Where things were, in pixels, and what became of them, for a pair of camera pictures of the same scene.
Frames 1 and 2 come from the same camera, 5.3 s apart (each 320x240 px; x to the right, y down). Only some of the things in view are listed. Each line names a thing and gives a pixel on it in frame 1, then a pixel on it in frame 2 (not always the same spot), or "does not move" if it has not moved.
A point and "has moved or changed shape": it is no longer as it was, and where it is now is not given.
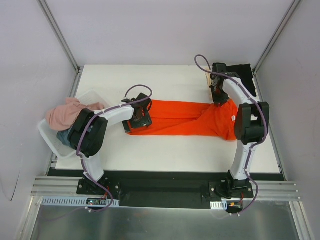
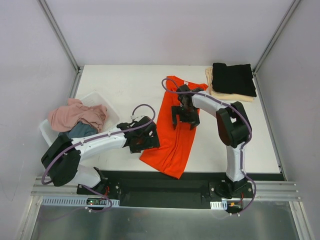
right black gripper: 220,99 to 186,115
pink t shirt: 63,118 does not move
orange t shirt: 182,118 has moved or changed shape
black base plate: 165,189 does not move
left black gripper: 139,125 to 144,139
